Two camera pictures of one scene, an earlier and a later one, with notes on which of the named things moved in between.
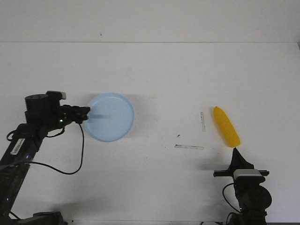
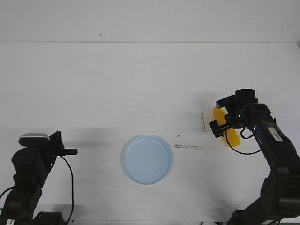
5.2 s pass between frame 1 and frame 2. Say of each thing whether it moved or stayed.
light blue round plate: moved
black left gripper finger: moved
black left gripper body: moved
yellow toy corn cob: stayed
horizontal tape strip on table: stayed
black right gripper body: moved
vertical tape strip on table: stayed
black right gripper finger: moved
